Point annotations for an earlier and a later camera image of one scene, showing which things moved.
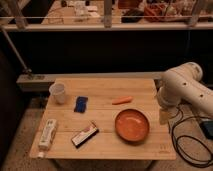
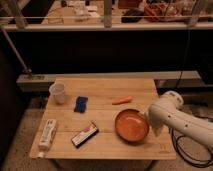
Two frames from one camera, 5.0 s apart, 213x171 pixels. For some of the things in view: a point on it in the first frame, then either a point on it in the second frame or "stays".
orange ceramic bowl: x=132 y=125 stays
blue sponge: x=80 y=105 stays
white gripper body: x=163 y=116 to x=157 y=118
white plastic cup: x=58 y=91 stays
